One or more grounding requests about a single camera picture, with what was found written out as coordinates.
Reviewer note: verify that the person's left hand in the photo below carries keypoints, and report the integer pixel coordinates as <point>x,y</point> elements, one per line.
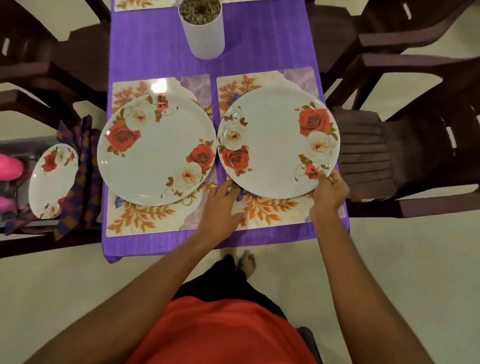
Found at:
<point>217,215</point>

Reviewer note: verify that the person's right hand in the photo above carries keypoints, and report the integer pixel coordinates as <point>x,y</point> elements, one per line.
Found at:
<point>330,198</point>

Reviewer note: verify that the person's left thumb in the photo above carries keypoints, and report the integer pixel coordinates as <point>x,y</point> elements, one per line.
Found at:
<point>237,219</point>

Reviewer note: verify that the person's right thumb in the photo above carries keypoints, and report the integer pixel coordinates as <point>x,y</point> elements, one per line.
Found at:
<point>320,183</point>

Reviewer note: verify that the white rose print plate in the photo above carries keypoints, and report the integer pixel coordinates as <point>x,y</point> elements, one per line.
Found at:
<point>277,142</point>
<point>157,157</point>
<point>47,187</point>

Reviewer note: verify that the person's right forearm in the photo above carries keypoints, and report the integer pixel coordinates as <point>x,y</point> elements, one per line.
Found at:
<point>360,292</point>

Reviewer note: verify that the person's left forearm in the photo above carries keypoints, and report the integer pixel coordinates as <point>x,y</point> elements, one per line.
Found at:
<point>142,292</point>

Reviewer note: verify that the floral leaf print placemat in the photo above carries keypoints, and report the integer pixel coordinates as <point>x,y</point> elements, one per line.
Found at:
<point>144,3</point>
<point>150,219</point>
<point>277,213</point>

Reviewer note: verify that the person's foot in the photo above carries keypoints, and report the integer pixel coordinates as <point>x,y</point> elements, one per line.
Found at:
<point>247,264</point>

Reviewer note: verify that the person's black trousers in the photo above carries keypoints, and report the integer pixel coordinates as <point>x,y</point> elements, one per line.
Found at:
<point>225,281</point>

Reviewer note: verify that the dark brown plastic chair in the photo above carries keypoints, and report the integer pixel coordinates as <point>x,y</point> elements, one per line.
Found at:
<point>45,236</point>
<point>393,33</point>
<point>56,56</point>
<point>412,150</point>

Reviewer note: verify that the person's orange shirt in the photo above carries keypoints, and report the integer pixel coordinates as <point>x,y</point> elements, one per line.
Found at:
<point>221,333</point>

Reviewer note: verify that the purple tablecloth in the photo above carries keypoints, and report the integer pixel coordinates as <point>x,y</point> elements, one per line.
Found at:
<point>258,45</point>

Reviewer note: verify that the purple orange checked cloth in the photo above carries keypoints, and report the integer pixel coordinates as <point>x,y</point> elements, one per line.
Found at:
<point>87,180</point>

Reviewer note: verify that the white cylinder vase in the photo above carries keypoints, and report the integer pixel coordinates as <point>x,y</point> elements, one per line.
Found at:
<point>204,35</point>

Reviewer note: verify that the pink plastic object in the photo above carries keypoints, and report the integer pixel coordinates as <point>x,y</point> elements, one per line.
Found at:
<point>6,205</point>
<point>10,167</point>

